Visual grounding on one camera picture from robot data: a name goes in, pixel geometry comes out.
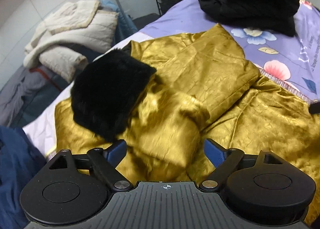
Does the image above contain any gold satin jacket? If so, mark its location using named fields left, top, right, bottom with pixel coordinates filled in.
left=54, top=22, right=320, bottom=227

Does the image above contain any navy blue garment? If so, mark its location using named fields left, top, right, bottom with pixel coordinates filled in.
left=1, top=126, right=46, bottom=228

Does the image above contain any grey duvet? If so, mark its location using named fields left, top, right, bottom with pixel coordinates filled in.
left=1, top=65, right=68, bottom=127

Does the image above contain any purple floral bed sheet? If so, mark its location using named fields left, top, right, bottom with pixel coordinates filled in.
left=141, top=0, right=319, bottom=100

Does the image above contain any cream quilted jacket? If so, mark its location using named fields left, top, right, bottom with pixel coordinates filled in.
left=23, top=0, right=118, bottom=83

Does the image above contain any teal bed skirt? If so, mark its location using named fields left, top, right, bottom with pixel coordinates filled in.
left=1, top=0, right=137, bottom=127

